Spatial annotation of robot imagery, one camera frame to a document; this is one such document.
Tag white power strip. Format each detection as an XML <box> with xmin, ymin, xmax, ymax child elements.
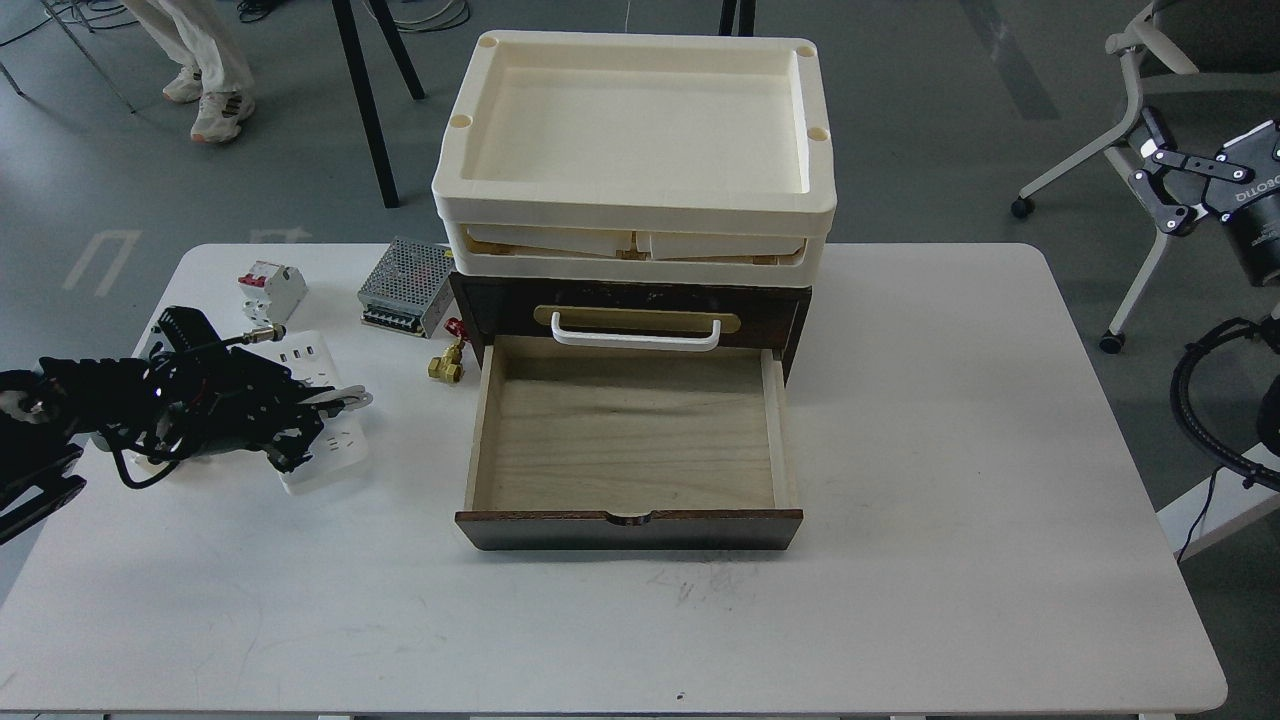
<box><xmin>150</xmin><ymin>329</ymin><xmax>370</xmax><ymax>497</ymax></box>

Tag white office chair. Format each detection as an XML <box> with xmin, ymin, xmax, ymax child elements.
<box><xmin>1010</xmin><ymin>1</ymin><xmax>1277</xmax><ymax>354</ymax></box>

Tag white red circuit breaker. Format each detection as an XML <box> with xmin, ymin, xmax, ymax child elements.
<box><xmin>236</xmin><ymin>260</ymin><xmax>308</xmax><ymax>327</ymax></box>

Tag metal mesh power supply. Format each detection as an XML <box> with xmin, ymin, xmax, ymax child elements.
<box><xmin>357</xmin><ymin>236</ymin><xmax>454</xmax><ymax>337</ymax></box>

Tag person legs white sneakers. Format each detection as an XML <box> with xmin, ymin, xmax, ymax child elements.
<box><xmin>123</xmin><ymin>1</ymin><xmax>256</xmax><ymax>143</ymax></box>

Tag brass valve red handle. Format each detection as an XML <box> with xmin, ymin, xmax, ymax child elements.
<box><xmin>428</xmin><ymin>316</ymin><xmax>468</xmax><ymax>384</ymax></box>

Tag open wooden drawer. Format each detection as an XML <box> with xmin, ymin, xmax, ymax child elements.
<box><xmin>454</xmin><ymin>336</ymin><xmax>804</xmax><ymax>551</ymax></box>

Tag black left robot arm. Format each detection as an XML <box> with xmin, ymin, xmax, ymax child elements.
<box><xmin>1</xmin><ymin>306</ymin><xmax>372</xmax><ymax>541</ymax></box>

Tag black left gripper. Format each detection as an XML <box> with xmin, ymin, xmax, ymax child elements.
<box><xmin>140</xmin><ymin>306</ymin><xmax>372</xmax><ymax>473</ymax></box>

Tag cream plastic tray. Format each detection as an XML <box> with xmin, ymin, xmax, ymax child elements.
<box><xmin>431</xmin><ymin>29</ymin><xmax>837</xmax><ymax>287</ymax></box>

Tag black table legs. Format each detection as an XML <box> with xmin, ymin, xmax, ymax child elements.
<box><xmin>330</xmin><ymin>0</ymin><xmax>426</xmax><ymax>208</ymax></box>

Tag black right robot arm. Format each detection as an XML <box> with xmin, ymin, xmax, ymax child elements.
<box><xmin>1128</xmin><ymin>106</ymin><xmax>1279</xmax><ymax>287</ymax></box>

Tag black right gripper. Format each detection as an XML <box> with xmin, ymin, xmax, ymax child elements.
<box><xmin>1128</xmin><ymin>106</ymin><xmax>1279</xmax><ymax>236</ymax></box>

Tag white drawer handle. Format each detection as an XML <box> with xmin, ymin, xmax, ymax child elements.
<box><xmin>550</xmin><ymin>311</ymin><xmax>722</xmax><ymax>352</ymax></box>

